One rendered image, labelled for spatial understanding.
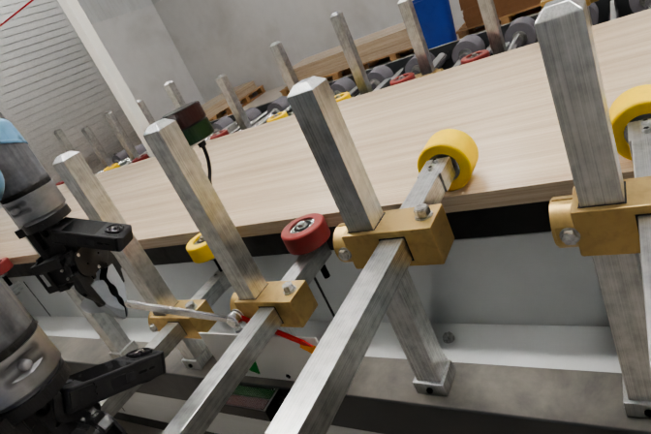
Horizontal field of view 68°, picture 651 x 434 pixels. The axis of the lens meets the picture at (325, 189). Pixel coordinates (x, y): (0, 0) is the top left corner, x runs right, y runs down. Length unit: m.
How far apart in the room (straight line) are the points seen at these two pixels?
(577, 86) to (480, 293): 0.51
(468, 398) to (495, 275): 0.22
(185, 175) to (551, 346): 0.61
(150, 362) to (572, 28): 0.52
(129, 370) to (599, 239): 0.48
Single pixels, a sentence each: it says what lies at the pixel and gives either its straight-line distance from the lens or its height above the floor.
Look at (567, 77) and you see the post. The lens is 0.44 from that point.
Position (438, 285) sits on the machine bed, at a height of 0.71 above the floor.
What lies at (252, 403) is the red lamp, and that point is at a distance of 0.87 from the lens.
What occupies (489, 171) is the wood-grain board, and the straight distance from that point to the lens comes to 0.76.
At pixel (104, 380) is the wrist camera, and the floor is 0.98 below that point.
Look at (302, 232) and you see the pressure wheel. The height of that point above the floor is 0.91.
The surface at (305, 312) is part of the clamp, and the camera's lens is 0.74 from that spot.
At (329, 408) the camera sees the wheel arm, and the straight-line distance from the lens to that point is 0.42.
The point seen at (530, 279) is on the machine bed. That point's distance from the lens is 0.84.
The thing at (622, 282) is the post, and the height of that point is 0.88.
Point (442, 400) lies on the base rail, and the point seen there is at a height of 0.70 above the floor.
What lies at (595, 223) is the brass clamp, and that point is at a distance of 0.49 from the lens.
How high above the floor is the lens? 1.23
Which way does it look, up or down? 20 degrees down
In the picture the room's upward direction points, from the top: 25 degrees counter-clockwise
